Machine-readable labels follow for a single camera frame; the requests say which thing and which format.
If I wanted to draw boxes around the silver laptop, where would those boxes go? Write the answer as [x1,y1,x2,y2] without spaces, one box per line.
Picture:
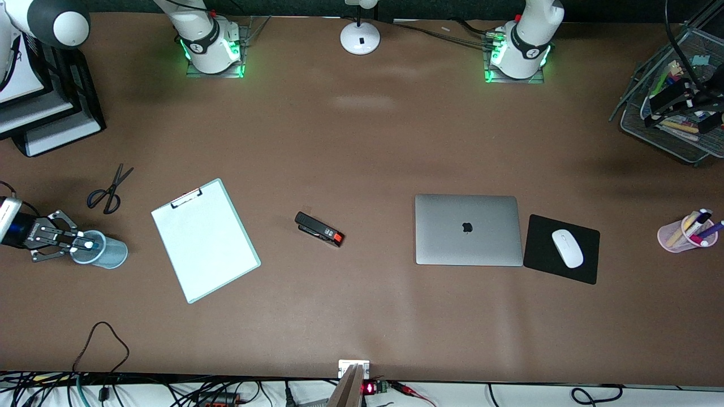
[415,194,524,267]

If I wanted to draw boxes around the green marker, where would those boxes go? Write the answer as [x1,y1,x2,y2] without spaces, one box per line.
[650,67,675,98]

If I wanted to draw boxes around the white marker black cap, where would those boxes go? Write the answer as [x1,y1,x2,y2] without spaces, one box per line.
[687,209,713,235]

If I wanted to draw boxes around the yellow marker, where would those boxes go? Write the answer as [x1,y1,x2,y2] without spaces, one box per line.
[666,213,698,248]

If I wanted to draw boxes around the grey mesh desk organizer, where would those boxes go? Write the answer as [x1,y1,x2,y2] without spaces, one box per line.
[609,23,724,167]

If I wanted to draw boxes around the black scissors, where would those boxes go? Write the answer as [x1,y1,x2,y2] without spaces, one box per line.
[87,164,135,215]

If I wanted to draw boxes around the blue mesh pen cup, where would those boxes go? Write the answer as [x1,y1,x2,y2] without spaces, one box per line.
[70,230,128,270]

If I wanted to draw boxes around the pink mesh pen cup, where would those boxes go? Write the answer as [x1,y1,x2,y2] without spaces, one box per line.
[657,213,719,253]

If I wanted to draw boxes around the black stacked document trays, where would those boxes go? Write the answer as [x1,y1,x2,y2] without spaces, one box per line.
[0,31,107,158]

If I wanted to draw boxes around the white clipboard with paper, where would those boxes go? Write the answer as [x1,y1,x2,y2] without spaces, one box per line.
[150,178,261,304]

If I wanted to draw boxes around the white computer mouse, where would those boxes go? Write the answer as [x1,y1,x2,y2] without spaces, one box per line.
[551,228,584,269]

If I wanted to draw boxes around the black mouse pad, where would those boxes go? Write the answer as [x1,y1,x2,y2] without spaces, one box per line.
[523,214,601,285]

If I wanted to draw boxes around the black stapler red tip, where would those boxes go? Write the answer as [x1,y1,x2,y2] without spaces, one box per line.
[294,211,345,248]

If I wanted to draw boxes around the white socket box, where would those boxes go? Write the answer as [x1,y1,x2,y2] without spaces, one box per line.
[338,360,370,379]

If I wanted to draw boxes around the white round lamp base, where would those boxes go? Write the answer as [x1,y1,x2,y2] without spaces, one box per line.
[339,0,381,55]

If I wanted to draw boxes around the wooden slat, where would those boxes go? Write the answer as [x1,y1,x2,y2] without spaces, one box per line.
[326,365,364,407]

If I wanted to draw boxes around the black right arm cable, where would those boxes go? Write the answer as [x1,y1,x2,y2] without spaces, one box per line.
[0,180,41,219]

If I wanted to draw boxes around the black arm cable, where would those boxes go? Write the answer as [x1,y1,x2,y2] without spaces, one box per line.
[664,0,724,94]
[0,180,41,219]

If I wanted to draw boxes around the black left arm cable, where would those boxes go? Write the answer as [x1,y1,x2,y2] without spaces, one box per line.
[664,0,724,94]

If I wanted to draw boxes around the brown looped cable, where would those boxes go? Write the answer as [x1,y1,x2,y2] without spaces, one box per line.
[72,322,130,396]

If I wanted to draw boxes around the black base cables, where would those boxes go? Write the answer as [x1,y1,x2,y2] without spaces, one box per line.
[390,18,504,50]

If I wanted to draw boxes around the black coiled cable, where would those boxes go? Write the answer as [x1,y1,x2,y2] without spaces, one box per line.
[570,384,624,407]

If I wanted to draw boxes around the red wire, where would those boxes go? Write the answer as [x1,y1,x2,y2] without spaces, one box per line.
[389,381,437,407]

